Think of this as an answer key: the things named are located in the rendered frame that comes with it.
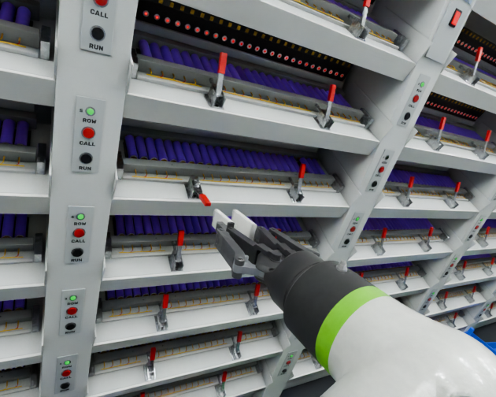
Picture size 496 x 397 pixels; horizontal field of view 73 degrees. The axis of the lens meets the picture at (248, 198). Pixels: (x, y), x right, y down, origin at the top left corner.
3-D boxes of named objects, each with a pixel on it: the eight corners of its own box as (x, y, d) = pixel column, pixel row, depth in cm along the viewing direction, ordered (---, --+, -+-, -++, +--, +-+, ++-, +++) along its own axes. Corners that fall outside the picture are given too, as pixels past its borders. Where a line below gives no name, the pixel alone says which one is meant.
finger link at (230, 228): (278, 283, 42) (270, 284, 41) (227, 245, 50) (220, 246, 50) (285, 254, 41) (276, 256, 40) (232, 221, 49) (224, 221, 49)
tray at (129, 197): (340, 217, 94) (361, 194, 88) (108, 215, 62) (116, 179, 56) (309, 167, 105) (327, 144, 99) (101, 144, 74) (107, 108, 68)
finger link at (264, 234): (289, 254, 42) (299, 254, 42) (257, 221, 52) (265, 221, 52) (283, 282, 43) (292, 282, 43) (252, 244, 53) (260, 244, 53)
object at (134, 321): (295, 316, 109) (318, 295, 100) (90, 354, 77) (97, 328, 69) (272, 261, 120) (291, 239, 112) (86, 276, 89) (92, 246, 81)
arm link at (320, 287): (399, 274, 33) (332, 283, 29) (366, 369, 36) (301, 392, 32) (354, 247, 38) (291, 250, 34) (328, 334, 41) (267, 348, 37)
